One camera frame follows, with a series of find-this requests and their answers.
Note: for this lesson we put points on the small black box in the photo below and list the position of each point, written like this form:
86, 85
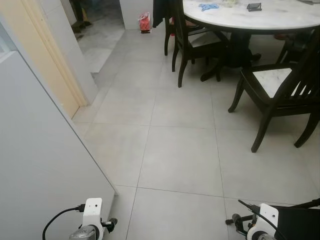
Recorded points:
254, 7

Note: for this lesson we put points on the round white marble table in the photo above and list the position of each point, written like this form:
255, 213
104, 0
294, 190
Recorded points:
260, 20

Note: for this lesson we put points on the dark wooden chair marble seat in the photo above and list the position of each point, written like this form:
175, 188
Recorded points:
272, 80
207, 40

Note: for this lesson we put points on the red bag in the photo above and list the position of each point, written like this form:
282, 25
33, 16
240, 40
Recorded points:
145, 23

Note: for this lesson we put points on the cream door frame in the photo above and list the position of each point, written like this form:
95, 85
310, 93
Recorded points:
45, 60

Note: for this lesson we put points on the large white panel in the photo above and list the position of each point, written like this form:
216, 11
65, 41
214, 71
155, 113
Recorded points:
40, 150

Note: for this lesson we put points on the blue cloth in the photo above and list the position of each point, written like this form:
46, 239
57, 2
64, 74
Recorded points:
209, 7

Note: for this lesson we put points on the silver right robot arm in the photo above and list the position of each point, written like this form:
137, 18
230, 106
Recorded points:
256, 236

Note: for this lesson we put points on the dark hanging garment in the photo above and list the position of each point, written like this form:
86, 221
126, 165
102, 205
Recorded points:
161, 12

